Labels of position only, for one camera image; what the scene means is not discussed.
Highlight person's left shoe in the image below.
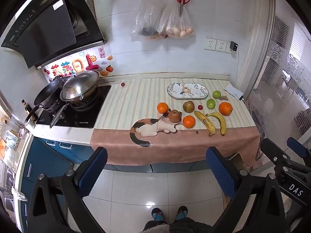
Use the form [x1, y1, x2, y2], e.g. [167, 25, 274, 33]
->
[151, 208, 164, 222]

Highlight striped cat print tablecloth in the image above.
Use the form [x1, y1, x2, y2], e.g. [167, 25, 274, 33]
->
[90, 78, 261, 167]

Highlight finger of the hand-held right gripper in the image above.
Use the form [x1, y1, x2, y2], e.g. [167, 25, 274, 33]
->
[261, 138, 300, 175]
[286, 137, 311, 173]

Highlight reddish brown pear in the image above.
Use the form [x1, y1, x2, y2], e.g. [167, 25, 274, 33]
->
[168, 109, 182, 123]

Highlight steel wok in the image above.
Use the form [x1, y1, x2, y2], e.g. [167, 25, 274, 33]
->
[50, 76, 100, 129]

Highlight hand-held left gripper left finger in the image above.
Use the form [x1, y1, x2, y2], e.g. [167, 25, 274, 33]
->
[25, 146, 108, 233]

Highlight black frying pan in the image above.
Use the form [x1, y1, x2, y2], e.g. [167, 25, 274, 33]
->
[25, 78, 64, 123]

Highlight black range hood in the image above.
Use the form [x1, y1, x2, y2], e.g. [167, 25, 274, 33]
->
[0, 0, 107, 69]

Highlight person's right shoe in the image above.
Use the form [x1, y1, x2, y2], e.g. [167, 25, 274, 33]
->
[175, 206, 189, 221]

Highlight dark sauce bottle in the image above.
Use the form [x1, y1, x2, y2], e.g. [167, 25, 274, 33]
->
[21, 99, 33, 117]

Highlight person's shoe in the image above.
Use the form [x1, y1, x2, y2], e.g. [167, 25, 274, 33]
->
[151, 208, 164, 222]
[175, 206, 189, 221]

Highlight spotted yellow banana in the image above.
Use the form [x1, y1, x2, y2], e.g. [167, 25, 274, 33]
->
[194, 111, 216, 136]

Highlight person's dark clothing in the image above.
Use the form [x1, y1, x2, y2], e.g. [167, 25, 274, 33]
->
[143, 217, 212, 233]

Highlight patterned glass sliding door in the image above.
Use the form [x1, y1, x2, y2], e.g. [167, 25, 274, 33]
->
[243, 0, 311, 151]

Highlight oval floral ceramic plate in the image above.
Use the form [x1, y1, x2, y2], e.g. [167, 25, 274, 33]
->
[167, 83, 209, 100]

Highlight clear plastic bag dark contents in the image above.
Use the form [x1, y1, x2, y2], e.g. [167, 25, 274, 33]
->
[132, 0, 167, 40]

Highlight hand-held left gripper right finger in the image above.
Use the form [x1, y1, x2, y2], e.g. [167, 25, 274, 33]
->
[205, 146, 287, 233]

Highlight black gas stove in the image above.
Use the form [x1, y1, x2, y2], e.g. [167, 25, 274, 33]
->
[36, 84, 112, 129]

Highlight plain yellow banana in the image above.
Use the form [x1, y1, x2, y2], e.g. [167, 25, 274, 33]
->
[206, 112, 226, 136]

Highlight clear plastic bag pale contents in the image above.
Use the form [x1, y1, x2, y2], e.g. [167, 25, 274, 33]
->
[158, 1, 195, 39]

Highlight colourful wall stickers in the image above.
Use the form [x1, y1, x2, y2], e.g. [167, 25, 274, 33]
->
[44, 49, 114, 78]

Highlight steel wok lid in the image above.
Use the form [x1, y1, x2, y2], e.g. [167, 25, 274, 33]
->
[60, 70, 100, 100]

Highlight white wall socket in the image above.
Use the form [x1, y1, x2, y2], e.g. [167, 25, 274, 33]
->
[204, 38, 217, 51]
[216, 39, 227, 53]

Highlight white folded cloth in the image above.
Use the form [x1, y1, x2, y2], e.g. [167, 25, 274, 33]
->
[224, 85, 244, 100]

